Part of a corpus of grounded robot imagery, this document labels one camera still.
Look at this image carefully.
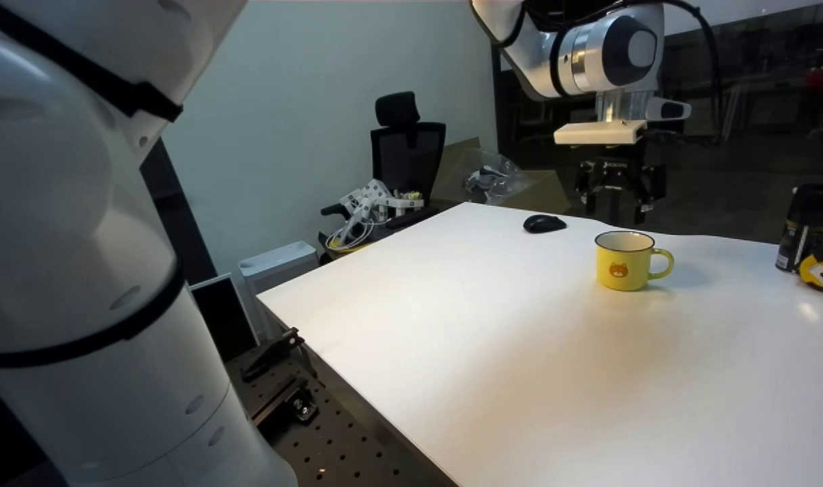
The white gripper mount plate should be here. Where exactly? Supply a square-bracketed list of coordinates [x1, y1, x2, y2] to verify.
[552, 116, 654, 150]

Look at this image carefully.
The black and orange device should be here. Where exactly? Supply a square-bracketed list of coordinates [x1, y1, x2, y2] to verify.
[775, 182, 823, 277]

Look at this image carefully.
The black office chair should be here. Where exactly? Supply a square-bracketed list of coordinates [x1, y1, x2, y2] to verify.
[369, 90, 451, 213]

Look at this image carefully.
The black computer mouse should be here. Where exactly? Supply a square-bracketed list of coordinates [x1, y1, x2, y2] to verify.
[520, 212, 570, 236]

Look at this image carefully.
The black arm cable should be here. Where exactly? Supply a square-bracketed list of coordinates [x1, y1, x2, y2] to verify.
[660, 0, 731, 144]

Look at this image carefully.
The cardboard box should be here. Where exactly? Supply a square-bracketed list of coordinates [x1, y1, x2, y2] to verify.
[432, 135, 578, 216]

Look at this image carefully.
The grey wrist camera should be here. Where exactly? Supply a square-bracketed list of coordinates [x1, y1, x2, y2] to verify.
[645, 97, 697, 124]

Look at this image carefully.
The grey panel box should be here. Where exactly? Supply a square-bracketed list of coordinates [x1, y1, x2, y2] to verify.
[188, 271, 264, 365]

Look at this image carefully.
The yellow enamel cup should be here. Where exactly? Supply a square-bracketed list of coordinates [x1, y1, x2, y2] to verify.
[594, 228, 678, 294]

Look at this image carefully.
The white and black gadget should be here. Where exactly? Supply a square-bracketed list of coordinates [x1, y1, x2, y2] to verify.
[317, 177, 428, 258]

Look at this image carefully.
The clear plastic bag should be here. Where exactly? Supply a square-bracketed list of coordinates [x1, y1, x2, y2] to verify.
[463, 155, 525, 208]

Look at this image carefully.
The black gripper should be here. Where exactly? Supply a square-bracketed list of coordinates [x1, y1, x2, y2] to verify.
[571, 141, 670, 228]

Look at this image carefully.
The white flat box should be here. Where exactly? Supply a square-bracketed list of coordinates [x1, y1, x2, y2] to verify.
[235, 237, 322, 294]

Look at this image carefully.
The black metal bracket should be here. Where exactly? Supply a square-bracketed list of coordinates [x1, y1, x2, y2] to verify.
[249, 371, 322, 427]

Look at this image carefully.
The black table clamp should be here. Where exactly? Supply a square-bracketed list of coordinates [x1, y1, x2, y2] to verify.
[235, 328, 310, 384]

